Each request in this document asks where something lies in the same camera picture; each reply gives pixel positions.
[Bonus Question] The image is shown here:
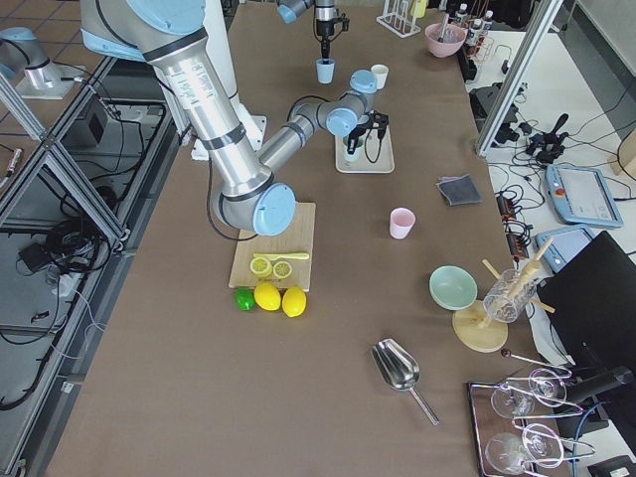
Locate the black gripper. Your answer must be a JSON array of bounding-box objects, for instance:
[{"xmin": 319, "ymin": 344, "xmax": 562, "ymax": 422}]
[
  {"xmin": 314, "ymin": 14, "xmax": 349, "ymax": 61},
  {"xmin": 347, "ymin": 111, "xmax": 389, "ymax": 144}
]

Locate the blue plastic cup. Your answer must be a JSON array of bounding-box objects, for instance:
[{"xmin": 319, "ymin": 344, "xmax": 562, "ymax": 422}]
[{"xmin": 315, "ymin": 58, "xmax": 335, "ymax": 84}]

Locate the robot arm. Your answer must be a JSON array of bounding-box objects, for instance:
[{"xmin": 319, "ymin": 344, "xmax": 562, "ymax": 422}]
[
  {"xmin": 276, "ymin": 0, "xmax": 350, "ymax": 61},
  {"xmin": 79, "ymin": 1, "xmax": 378, "ymax": 237}
]

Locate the cream rabbit tray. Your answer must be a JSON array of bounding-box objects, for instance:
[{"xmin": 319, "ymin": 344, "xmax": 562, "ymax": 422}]
[{"xmin": 334, "ymin": 126, "xmax": 395, "ymax": 174}]

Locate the cream plastic cup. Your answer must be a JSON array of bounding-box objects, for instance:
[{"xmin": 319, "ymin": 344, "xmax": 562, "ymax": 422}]
[{"xmin": 371, "ymin": 64, "xmax": 390, "ymax": 89}]

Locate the yellow-green plastic cup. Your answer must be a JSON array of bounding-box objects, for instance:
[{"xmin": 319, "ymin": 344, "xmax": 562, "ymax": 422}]
[{"xmin": 410, "ymin": 0, "xmax": 428, "ymax": 19}]

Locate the pink plastic cup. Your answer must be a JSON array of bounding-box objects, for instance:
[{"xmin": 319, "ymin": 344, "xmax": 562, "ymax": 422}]
[{"xmin": 389, "ymin": 208, "xmax": 416, "ymax": 239}]

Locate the metal muddler in bowl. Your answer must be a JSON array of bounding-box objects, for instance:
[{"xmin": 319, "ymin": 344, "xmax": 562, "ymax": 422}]
[{"xmin": 437, "ymin": 13, "xmax": 450, "ymax": 43}]

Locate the pink ribbed bowl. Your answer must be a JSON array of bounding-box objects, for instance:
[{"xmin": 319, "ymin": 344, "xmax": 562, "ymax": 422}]
[{"xmin": 424, "ymin": 23, "xmax": 467, "ymax": 58}]

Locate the grey folded cloth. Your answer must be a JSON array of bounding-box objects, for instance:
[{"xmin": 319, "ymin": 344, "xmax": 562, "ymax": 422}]
[{"xmin": 436, "ymin": 174, "xmax": 482, "ymax": 207}]

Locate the wooden cutting board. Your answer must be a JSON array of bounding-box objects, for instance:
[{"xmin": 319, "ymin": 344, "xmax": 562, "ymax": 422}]
[{"xmin": 229, "ymin": 203, "xmax": 316, "ymax": 292}]

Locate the yellow plastic knife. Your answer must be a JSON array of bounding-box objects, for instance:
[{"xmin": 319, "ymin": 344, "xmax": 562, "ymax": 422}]
[{"xmin": 252, "ymin": 252, "xmax": 310, "ymax": 260}]

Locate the lemon half lower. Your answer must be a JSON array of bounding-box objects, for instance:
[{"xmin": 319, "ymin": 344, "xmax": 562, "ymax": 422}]
[{"xmin": 272, "ymin": 260, "xmax": 293, "ymax": 280}]

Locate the lemon half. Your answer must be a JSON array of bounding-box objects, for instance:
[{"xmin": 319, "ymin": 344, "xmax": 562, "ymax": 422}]
[
  {"xmin": 249, "ymin": 256, "xmax": 273, "ymax": 278},
  {"xmin": 272, "ymin": 260, "xmax": 293, "ymax": 280}
]

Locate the green bowl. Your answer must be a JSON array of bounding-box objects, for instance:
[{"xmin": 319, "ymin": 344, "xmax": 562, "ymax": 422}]
[{"xmin": 429, "ymin": 265, "xmax": 478, "ymax": 311}]

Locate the lemon half upper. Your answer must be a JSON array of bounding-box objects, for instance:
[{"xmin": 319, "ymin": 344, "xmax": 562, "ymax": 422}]
[{"xmin": 249, "ymin": 256, "xmax": 273, "ymax": 278}]

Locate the whole yellow lemon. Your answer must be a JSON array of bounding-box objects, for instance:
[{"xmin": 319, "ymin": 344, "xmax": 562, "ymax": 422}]
[{"xmin": 253, "ymin": 282, "xmax": 282, "ymax": 311}]

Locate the blue teach pendant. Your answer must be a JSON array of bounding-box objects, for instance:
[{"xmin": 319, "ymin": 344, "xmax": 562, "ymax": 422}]
[
  {"xmin": 535, "ymin": 225, "xmax": 595, "ymax": 273},
  {"xmin": 546, "ymin": 164, "xmax": 624, "ymax": 229}
]

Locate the clear glass on stand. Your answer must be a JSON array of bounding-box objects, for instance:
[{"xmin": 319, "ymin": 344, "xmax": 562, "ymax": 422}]
[{"xmin": 483, "ymin": 269, "xmax": 538, "ymax": 323}]

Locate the green lime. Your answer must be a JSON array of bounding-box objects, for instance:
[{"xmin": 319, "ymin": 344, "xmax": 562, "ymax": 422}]
[{"xmin": 234, "ymin": 288, "xmax": 255, "ymax": 311}]

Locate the wooden glass stand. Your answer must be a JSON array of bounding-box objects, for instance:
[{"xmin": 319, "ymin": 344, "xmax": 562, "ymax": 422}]
[{"xmin": 452, "ymin": 238, "xmax": 556, "ymax": 353}]

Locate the metal ice scoop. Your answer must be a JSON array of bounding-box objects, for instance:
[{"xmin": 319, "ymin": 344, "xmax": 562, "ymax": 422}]
[{"xmin": 372, "ymin": 338, "xmax": 440, "ymax": 425}]

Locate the wine glass far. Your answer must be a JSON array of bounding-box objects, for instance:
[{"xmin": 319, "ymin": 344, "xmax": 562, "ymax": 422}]
[{"xmin": 491, "ymin": 368, "xmax": 566, "ymax": 418}]

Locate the wine glass near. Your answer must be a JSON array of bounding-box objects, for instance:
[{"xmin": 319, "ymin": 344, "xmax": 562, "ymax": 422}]
[{"xmin": 485, "ymin": 423, "xmax": 564, "ymax": 476}]

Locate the white wire cup rack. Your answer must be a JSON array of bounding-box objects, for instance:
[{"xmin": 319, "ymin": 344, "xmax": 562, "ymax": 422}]
[{"xmin": 376, "ymin": 0, "xmax": 421, "ymax": 39}]

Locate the aluminium frame post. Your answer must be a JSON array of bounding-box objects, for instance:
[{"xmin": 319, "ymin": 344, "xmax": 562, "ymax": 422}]
[{"xmin": 475, "ymin": 0, "xmax": 563, "ymax": 159}]

